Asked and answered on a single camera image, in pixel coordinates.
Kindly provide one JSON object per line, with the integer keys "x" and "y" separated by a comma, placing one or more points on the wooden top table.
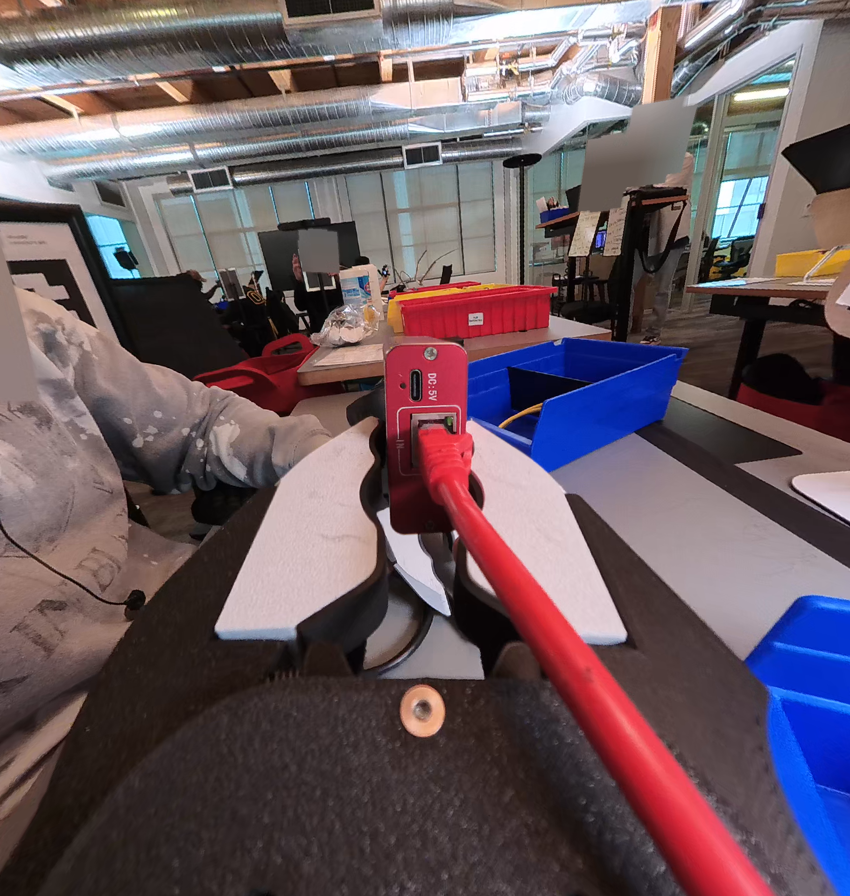
{"x": 754, "y": 290}
{"x": 537, "y": 332}

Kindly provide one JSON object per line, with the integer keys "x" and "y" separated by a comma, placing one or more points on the black floor lamp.
{"x": 523, "y": 224}

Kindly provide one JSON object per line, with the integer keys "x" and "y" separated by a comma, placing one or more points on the red plastic bin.
{"x": 467, "y": 315}

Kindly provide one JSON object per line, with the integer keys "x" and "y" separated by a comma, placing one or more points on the black framed marker board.
{"x": 54, "y": 266}

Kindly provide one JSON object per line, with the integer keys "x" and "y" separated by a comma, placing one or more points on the plastic wipes bottle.
{"x": 358, "y": 285}

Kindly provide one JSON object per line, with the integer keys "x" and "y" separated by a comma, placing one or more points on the red bucket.
{"x": 271, "y": 378}

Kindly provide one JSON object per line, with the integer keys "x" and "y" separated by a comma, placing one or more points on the black monitor screen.
{"x": 278, "y": 259}

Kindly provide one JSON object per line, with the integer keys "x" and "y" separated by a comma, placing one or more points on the red ethernet splitter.
{"x": 404, "y": 490}

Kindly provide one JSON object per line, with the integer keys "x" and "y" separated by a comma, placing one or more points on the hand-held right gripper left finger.
{"x": 306, "y": 532}

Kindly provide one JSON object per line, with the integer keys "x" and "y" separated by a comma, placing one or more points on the black bag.
{"x": 782, "y": 378}

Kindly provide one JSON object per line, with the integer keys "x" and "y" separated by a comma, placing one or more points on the black standing desk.
{"x": 628, "y": 231}

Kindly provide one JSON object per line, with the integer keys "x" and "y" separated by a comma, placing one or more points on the black partition panel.
{"x": 166, "y": 322}

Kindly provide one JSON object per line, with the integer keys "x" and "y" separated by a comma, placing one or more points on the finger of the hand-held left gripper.
{"x": 411, "y": 553}

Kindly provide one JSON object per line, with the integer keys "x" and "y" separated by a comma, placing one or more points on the red floor bin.
{"x": 817, "y": 416}

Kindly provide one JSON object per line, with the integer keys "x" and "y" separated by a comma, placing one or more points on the blue plastic bin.
{"x": 824, "y": 700}

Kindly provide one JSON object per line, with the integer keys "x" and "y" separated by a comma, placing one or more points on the person's grey patterned hoodie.
{"x": 40, "y": 560}

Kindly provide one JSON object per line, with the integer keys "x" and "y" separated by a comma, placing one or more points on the black panel wooden stand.
{"x": 838, "y": 154}

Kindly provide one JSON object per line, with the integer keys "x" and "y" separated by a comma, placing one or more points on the blue bin with black divider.
{"x": 607, "y": 406}

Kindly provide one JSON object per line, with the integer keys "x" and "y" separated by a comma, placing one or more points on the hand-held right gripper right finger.
{"x": 551, "y": 546}

